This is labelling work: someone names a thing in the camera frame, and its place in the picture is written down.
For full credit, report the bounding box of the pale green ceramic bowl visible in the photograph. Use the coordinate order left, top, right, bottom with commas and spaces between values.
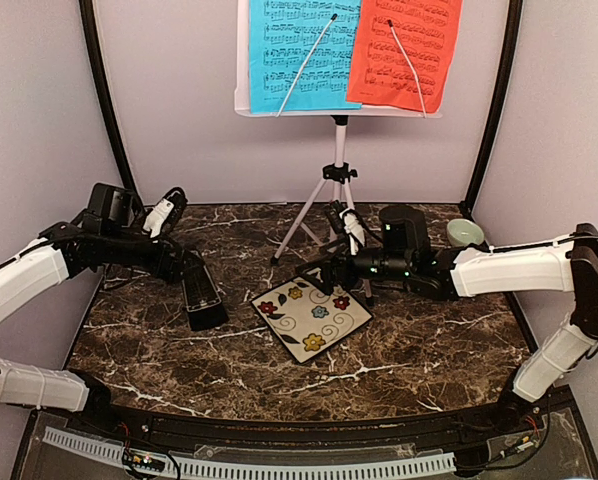
446, 219, 485, 247

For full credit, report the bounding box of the grey slotted cable duct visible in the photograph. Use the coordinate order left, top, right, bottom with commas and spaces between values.
42, 427, 456, 479

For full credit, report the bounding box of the floral square ceramic plate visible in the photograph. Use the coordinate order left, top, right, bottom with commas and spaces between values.
251, 277, 373, 364

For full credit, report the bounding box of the white perforated music stand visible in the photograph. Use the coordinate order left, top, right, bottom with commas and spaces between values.
232, 0, 465, 307

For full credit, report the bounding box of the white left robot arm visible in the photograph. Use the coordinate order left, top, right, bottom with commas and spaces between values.
0, 183, 228, 436

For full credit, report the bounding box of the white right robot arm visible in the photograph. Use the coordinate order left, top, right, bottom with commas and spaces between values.
320, 201, 598, 434

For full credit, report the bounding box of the blue sheet music paper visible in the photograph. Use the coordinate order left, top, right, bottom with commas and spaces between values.
249, 0, 361, 115

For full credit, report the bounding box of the black metronome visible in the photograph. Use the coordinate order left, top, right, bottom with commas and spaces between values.
181, 250, 229, 331

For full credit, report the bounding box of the red sheet music paper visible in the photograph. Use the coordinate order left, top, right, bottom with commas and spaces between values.
346, 0, 463, 116

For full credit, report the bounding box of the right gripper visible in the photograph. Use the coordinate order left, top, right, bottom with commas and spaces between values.
295, 235, 413, 296

